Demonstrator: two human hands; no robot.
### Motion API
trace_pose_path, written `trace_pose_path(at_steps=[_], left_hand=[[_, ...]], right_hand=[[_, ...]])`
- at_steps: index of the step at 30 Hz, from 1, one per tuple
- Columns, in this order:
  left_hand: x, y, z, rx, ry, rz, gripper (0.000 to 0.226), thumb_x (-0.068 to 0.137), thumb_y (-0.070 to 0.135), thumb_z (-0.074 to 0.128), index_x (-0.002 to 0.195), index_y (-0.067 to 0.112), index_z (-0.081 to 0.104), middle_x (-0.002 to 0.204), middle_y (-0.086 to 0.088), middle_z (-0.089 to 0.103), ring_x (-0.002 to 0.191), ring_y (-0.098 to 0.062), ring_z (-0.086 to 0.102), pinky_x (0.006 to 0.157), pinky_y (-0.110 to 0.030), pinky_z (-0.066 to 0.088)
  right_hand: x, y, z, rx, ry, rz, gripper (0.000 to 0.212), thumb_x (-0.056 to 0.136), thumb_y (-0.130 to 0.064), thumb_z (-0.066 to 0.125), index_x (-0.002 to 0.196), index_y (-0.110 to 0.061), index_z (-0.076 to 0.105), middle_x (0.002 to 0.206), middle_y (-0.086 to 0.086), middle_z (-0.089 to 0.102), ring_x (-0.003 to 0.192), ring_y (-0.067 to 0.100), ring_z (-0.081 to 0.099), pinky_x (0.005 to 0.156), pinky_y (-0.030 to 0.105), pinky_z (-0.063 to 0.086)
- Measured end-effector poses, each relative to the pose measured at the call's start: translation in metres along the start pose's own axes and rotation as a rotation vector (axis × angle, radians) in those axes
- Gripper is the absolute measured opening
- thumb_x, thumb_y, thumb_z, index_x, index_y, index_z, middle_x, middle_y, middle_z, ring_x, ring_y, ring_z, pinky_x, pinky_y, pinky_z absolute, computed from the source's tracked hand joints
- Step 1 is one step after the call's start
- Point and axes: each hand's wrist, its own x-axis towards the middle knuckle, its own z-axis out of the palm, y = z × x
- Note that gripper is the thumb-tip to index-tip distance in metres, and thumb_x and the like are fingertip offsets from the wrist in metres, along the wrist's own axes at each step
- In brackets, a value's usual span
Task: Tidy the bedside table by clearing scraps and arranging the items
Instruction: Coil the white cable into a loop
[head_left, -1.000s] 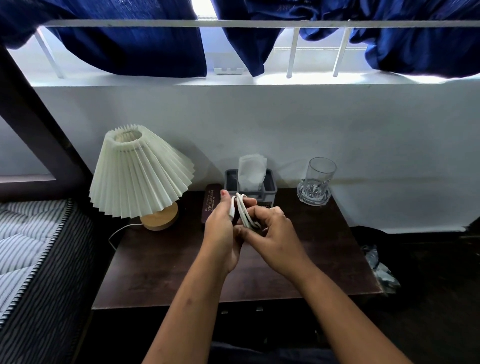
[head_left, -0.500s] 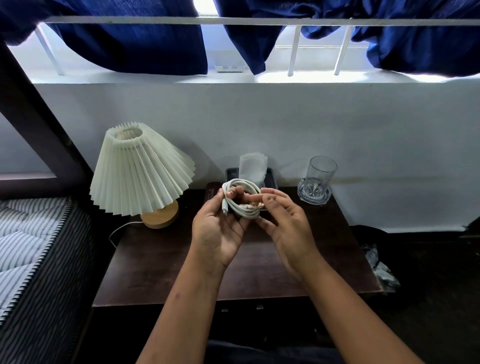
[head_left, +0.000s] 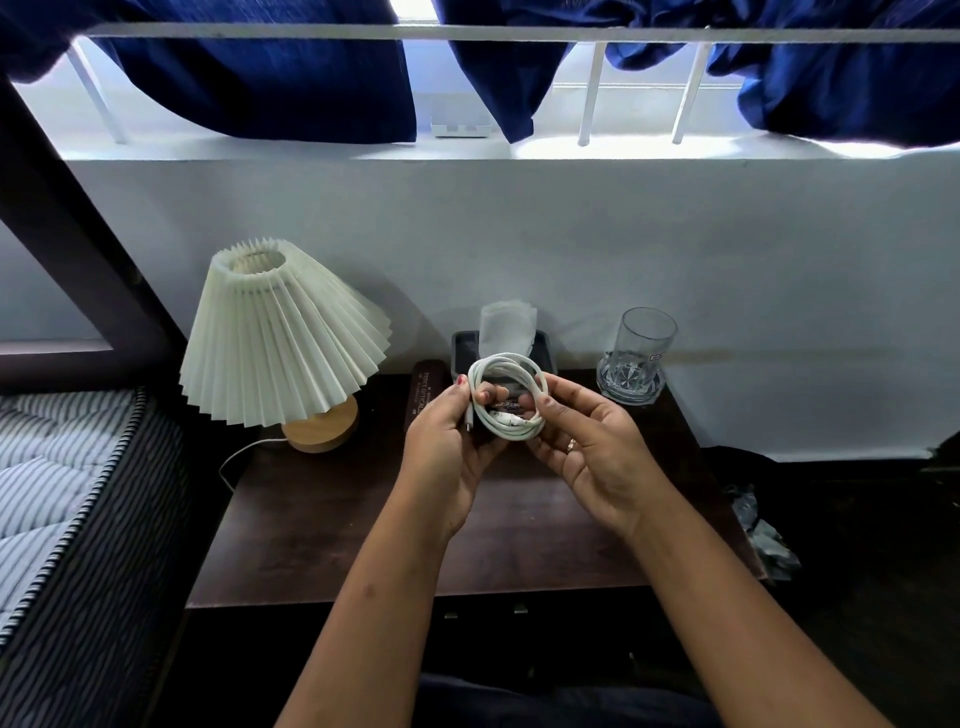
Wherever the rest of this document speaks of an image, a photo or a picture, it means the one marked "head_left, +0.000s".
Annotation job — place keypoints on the person's left forearm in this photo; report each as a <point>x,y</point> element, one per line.
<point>367,630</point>

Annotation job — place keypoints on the clear plastic bag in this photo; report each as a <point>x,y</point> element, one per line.
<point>765,540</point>

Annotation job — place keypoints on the dark maroon case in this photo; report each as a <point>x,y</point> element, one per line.
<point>427,382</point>

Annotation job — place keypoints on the clear drinking glass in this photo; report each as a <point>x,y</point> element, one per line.
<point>645,337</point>

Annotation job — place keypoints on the dark wooden bedside table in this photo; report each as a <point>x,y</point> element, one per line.
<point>300,525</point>

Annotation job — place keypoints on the white tissue stack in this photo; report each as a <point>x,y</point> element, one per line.
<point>506,326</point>

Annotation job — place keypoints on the blue curtain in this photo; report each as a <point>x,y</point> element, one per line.
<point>285,90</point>
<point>847,90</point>
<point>502,82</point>

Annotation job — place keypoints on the clear glass ashtray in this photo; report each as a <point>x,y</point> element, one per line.
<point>630,397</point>

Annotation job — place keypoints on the person's right hand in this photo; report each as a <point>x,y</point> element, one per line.
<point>600,465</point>

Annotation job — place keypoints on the dark wooden bed frame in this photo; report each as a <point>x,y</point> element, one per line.
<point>75,247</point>

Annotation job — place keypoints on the grey tissue box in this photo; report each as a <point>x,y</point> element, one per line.
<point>465,349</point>

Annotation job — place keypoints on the person's right forearm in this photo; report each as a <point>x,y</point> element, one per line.
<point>750,622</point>

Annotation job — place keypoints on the cream pleated table lamp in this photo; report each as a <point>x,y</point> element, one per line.
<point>277,330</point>

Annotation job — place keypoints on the person's left hand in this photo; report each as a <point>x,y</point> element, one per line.
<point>442,465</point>

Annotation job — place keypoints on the striped mattress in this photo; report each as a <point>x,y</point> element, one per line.
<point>52,495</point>

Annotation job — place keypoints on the white window railing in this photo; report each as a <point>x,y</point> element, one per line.
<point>300,31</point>

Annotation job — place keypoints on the person's dark trousers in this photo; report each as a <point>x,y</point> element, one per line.
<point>562,705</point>

